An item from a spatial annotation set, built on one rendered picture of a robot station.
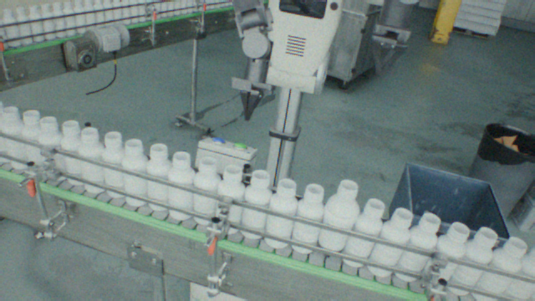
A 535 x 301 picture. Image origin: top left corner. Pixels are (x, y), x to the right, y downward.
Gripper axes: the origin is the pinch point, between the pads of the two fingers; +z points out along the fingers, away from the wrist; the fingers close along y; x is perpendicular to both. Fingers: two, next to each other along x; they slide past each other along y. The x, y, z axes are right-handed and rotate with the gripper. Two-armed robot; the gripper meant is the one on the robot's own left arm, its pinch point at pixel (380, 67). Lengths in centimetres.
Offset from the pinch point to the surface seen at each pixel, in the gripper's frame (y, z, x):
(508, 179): 151, 96, -111
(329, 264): -18.1, 40.0, -0.3
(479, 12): 899, 81, -246
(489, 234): -13.2, 24.6, -30.1
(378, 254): -17.5, 33.8, -9.4
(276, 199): -17.0, 27.0, 14.2
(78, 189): -19, 40, 64
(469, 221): 44, 63, -52
